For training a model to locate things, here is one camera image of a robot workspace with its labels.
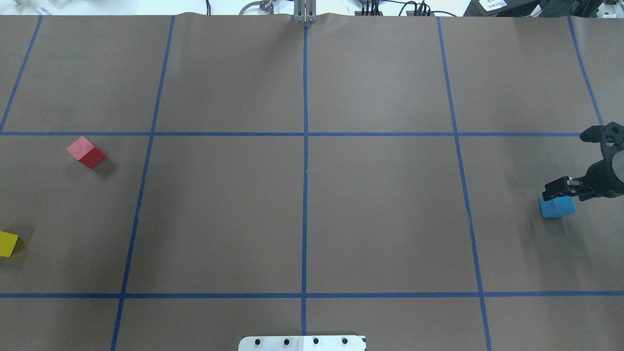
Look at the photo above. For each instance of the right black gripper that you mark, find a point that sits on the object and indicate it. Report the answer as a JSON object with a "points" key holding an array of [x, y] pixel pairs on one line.
{"points": [[602, 179]]}

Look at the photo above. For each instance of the blue cube block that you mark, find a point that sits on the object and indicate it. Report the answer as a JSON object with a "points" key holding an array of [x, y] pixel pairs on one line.
{"points": [[558, 207]]}

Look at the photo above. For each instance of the red cube block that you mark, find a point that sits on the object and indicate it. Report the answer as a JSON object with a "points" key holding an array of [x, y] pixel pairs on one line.
{"points": [[86, 152]]}

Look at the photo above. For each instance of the yellow cube block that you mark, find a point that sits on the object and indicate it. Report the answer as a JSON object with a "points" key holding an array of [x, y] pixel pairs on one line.
{"points": [[8, 242]]}

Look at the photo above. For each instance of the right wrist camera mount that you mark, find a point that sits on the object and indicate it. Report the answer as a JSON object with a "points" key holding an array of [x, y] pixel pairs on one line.
{"points": [[610, 137]]}

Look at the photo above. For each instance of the aluminium frame post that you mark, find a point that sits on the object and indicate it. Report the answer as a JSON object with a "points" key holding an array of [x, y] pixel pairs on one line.
{"points": [[304, 11]]}

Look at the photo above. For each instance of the white pedestal column base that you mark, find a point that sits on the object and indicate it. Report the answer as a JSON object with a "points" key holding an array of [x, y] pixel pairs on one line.
{"points": [[303, 343]]}

